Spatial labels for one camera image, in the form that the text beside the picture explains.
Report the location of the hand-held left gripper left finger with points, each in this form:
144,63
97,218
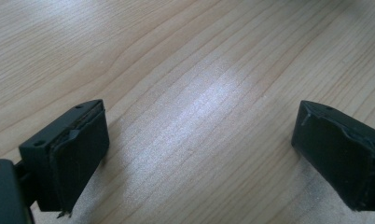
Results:
67,161

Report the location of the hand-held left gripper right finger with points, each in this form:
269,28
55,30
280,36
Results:
341,155

